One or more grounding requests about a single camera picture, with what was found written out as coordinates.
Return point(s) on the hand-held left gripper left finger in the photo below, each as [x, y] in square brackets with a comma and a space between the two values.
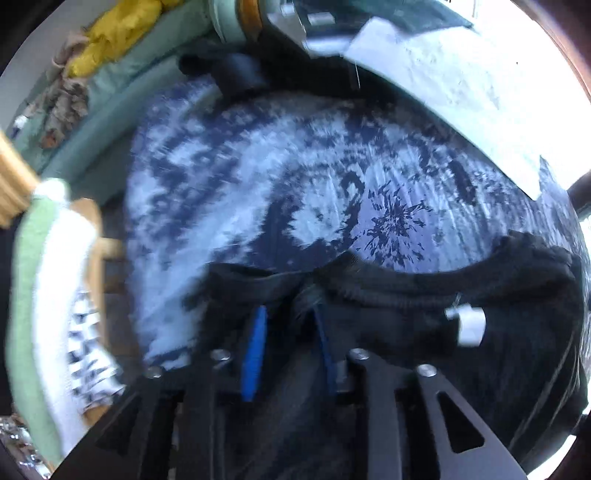
[253, 350]

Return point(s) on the brown patterned cloth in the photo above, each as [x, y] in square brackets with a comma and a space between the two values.
[69, 99]

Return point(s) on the teal bedding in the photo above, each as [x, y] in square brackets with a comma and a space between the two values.
[120, 106]

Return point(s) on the dark cloth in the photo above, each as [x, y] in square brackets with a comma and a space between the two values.
[295, 69]

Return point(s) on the yellow cloth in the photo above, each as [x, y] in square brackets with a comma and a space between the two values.
[115, 37]

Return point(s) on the pale grey board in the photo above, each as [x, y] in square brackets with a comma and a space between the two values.
[461, 87]

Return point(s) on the grey metal fixture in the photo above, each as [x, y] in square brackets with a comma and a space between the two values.
[291, 23]

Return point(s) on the black garment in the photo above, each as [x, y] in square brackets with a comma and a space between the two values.
[415, 295]

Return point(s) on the pale green orange cylinder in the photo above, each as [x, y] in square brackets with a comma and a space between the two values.
[233, 16]

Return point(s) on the green white towel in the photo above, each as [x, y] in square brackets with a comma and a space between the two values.
[32, 277]

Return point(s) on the black white patterned cloth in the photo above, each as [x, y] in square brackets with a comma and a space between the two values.
[87, 350]

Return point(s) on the blue white tie-dye blanket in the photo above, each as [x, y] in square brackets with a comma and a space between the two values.
[258, 184]

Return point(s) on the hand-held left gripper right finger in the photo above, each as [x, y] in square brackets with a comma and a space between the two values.
[327, 355]

